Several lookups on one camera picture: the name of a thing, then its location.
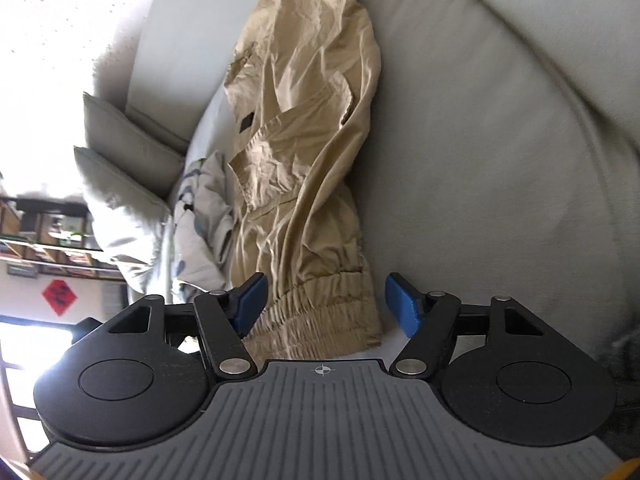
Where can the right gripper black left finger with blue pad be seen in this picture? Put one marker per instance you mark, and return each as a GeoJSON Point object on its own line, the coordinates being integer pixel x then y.
{"type": "Point", "coordinates": [224, 321]}

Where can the tan khaki trousers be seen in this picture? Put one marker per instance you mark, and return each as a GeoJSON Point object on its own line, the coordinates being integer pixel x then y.
{"type": "Point", "coordinates": [300, 87]}

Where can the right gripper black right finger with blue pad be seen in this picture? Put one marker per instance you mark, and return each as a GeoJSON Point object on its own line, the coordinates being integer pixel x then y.
{"type": "Point", "coordinates": [428, 321]}

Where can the red paper wall decoration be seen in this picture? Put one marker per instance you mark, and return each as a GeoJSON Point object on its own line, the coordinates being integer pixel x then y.
{"type": "Point", "coordinates": [59, 296]}

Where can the cluttered dark bookshelf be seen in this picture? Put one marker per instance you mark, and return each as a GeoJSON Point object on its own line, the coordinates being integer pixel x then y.
{"type": "Point", "coordinates": [54, 238]}

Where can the pale patterned cloth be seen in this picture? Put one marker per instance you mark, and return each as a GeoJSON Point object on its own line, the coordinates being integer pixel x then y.
{"type": "Point", "coordinates": [203, 221]}

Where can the light grey sofa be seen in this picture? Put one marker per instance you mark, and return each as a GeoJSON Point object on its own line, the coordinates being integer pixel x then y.
{"type": "Point", "coordinates": [502, 157]}

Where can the grey throw pillow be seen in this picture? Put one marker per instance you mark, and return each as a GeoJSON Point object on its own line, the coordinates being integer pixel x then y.
{"type": "Point", "coordinates": [127, 176]}

